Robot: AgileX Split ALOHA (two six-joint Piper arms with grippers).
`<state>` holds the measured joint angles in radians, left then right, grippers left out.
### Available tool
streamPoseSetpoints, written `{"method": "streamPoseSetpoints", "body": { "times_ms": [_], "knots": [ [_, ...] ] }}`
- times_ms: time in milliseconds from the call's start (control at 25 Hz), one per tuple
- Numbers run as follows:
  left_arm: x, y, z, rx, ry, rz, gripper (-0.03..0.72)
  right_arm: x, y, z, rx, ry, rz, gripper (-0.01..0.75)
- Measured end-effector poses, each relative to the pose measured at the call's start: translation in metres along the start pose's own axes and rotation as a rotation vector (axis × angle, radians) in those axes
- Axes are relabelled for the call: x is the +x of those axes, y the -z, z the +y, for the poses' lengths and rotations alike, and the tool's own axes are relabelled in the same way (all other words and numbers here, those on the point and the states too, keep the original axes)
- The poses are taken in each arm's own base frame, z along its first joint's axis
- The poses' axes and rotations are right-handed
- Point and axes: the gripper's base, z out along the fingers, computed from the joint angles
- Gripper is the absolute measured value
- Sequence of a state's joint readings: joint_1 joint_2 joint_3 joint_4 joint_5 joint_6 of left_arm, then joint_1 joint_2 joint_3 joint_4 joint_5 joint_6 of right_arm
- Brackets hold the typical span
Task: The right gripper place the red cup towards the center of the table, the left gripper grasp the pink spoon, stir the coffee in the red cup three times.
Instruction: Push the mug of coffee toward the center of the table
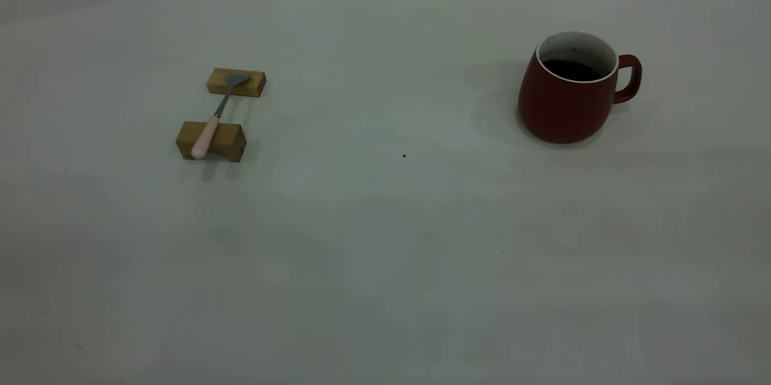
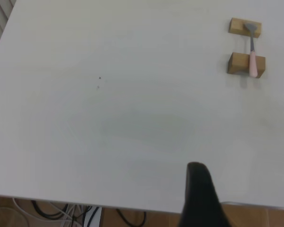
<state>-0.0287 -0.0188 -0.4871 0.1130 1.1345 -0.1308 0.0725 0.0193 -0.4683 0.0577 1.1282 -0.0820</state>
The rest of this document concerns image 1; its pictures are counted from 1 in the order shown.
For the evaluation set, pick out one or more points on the red ceramic cup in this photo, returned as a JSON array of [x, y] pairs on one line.
[[563, 111]]

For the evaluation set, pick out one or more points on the flat rectangular wooden block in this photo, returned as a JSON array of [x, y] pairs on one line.
[[253, 85]]

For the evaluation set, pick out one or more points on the arched wooden block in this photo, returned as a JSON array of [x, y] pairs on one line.
[[227, 139]]

